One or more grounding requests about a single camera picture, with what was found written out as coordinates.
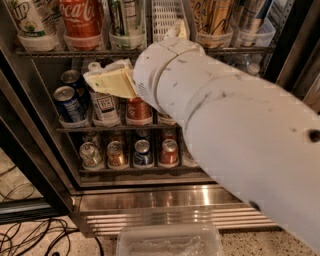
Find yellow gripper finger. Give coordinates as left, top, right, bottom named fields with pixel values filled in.
left=165, top=19, right=187, bottom=38
left=83, top=59, right=137, bottom=99

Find green can top shelf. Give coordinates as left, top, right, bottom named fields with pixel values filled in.
left=108, top=0, right=145, bottom=37

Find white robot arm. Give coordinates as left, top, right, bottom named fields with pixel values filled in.
left=84, top=37, right=320, bottom=252

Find empty white shelf tray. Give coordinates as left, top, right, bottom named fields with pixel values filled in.
left=152, top=0, right=190, bottom=42

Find gold can top shelf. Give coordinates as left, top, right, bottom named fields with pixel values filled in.
left=190, top=0, right=234, bottom=35

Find blue pepsi can back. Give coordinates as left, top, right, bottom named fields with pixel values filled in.
left=60, top=70, right=90, bottom=109

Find blue pepsi can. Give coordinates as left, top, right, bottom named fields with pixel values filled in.
left=53, top=86, right=86, bottom=123
left=60, top=70, right=90, bottom=109

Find gold can middle front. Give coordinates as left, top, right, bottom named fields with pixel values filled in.
left=158, top=112, right=175, bottom=122

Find blue pepsi can front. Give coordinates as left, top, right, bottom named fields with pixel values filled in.
left=53, top=86, right=86, bottom=123

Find stainless steel fridge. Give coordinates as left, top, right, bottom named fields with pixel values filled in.
left=0, top=0, right=320, bottom=238

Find silver can top shelf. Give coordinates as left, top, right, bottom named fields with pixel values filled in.
left=234, top=0, right=270, bottom=34

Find orange can bottom shelf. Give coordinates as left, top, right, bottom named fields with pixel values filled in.
left=107, top=141, right=127, bottom=167

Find red coca-cola can top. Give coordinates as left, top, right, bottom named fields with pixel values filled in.
left=59, top=0, right=104, bottom=38

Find blue can bottom shelf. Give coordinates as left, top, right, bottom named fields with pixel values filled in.
left=134, top=140, right=153, bottom=166

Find red can bottom shelf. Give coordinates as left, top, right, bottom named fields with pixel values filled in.
left=160, top=139, right=178, bottom=164

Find clear bottle bottom shelf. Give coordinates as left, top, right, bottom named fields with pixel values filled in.
left=182, top=148, right=198, bottom=167

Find white 7up can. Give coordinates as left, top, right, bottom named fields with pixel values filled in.
left=6, top=0, right=56, bottom=37

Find fridge door left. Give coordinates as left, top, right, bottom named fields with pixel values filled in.
left=0, top=71, right=72, bottom=224

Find iced tea bottle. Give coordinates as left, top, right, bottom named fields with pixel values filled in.
left=86, top=61, right=120, bottom=123

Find water bottle middle front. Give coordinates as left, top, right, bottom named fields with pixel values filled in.
left=247, top=63, right=260, bottom=76

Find clear plastic bin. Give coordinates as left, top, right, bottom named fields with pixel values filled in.
left=116, top=224, right=225, bottom=256

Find black floor cables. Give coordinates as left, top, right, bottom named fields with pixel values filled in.
left=0, top=164, right=104, bottom=256

